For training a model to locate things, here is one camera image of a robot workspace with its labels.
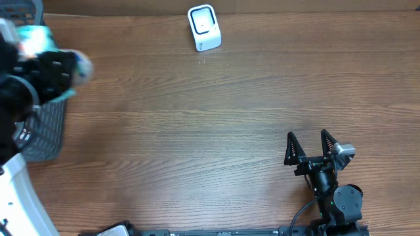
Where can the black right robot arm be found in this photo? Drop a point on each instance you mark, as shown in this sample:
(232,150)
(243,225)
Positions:
(340,206)

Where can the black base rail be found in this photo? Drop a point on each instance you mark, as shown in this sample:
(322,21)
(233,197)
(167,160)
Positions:
(127,228)

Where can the teal wet wipes pack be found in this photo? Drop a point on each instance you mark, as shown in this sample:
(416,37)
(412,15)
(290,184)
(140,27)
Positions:
(34,40)

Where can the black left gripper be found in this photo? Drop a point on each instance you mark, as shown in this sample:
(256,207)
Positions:
(56,78)

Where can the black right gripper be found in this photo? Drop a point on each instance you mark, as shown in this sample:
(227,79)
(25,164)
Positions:
(308,164)

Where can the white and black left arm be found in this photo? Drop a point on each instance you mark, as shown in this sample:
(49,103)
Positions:
(21,210)

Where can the white barcode scanner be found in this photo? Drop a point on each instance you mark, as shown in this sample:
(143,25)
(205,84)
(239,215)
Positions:
(205,27)

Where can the grey plastic mesh basket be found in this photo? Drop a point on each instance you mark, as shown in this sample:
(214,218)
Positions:
(40,137)

